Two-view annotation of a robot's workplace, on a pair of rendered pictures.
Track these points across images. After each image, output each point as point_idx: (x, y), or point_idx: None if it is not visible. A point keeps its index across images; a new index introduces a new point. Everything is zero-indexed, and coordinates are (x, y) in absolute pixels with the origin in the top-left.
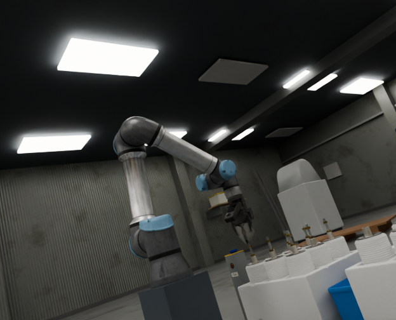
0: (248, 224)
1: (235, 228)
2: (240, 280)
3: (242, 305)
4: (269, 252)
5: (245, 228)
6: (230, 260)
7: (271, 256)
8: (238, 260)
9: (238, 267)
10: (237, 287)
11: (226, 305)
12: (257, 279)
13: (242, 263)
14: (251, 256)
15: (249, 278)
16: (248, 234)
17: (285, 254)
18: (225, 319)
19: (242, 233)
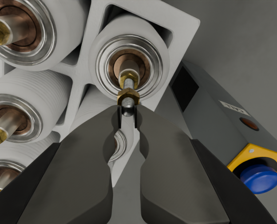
0: (23, 203)
1: (228, 198)
2: (213, 94)
3: (208, 77)
4: (5, 23)
5: (88, 167)
6: (262, 137)
7: (9, 15)
8: (223, 137)
9: (219, 114)
10: (225, 94)
11: None
12: (122, 18)
13: (209, 134)
14: (132, 70)
15: (152, 27)
16: (93, 128)
17: (25, 98)
18: (260, 123)
19: (148, 146)
